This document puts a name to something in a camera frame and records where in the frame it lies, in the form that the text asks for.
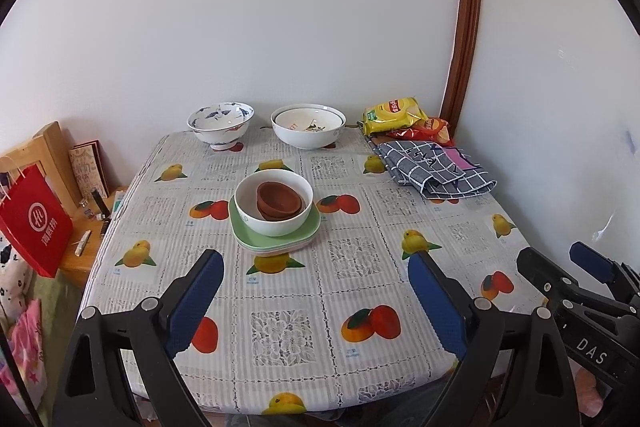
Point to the light wooden chair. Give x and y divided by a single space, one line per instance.
52 147

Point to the small brown bowl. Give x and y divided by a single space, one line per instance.
275 199
297 207

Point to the grey checked folded cloth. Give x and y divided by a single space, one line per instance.
435 177

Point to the white bowl grey vine pattern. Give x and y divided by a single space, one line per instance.
272 227

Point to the white animal print cloth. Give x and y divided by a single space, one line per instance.
12 282

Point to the dark small bottle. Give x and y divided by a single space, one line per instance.
100 203

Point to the large white bowl printed inside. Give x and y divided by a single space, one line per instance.
305 119

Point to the red chip bag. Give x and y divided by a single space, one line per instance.
435 132

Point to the brown wooden door trim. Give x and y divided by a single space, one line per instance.
465 7

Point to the blue patterned white bowl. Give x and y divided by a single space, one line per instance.
220 132

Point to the person's right hand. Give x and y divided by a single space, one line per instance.
589 392

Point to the pink printed cloth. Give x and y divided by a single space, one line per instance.
25 352

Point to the large white bowl grey scrolls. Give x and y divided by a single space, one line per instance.
307 139

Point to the brown patterned book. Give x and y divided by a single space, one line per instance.
87 169

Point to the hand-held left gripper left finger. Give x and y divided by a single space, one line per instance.
197 302

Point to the light green square plate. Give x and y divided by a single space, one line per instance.
310 227

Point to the white pen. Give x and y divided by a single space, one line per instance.
83 243

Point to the yellow chip bag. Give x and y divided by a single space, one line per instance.
392 117

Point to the fruit printed lace tablecloth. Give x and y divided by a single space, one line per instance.
310 307

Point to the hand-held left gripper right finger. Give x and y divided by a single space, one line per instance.
435 302

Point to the red paper shopping bag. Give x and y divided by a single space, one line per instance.
35 222

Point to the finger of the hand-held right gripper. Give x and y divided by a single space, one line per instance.
545 277
595 264

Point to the wooden side table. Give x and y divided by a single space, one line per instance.
85 264

